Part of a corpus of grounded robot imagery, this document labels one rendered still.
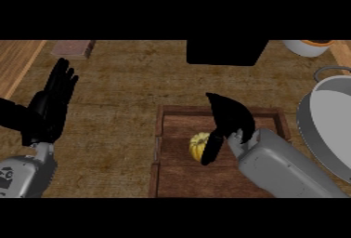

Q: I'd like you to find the white bowl with orange rim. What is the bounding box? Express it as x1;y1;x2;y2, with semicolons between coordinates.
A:
282;40;337;59

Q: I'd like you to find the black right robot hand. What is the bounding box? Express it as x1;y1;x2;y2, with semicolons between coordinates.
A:
199;92;257;166

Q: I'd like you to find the yellow squash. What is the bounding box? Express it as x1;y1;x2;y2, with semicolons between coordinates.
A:
188;132;211;163

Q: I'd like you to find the brown wooden tray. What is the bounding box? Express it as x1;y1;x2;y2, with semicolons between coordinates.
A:
148;104;292;199

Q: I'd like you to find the black box appliance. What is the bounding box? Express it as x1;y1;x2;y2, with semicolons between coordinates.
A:
186;40;270;67

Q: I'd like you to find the grey metal pot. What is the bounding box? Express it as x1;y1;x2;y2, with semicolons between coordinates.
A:
295;65;351;184

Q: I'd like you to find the reddish brown block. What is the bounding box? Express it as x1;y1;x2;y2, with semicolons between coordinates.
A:
49;40;98;60

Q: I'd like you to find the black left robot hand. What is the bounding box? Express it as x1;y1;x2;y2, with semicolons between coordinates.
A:
0;57;81;147

